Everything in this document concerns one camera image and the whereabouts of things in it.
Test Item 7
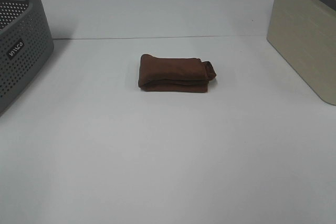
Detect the brown towel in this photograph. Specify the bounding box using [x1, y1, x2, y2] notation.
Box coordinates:
[138, 54, 216, 93]

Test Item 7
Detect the beige storage box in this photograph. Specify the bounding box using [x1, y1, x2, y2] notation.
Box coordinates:
[267, 0, 335, 105]

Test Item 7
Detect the grey perforated plastic basket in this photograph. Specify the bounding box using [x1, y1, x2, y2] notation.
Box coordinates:
[1, 0, 54, 112]

